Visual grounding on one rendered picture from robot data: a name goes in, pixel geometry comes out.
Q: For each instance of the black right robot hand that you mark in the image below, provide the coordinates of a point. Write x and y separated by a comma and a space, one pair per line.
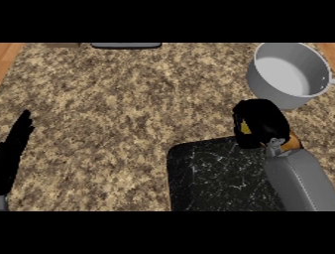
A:
265, 120

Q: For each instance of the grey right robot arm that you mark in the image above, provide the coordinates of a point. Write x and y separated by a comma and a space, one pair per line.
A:
303, 182

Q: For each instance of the black marble tray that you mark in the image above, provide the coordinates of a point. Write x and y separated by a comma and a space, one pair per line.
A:
223, 178

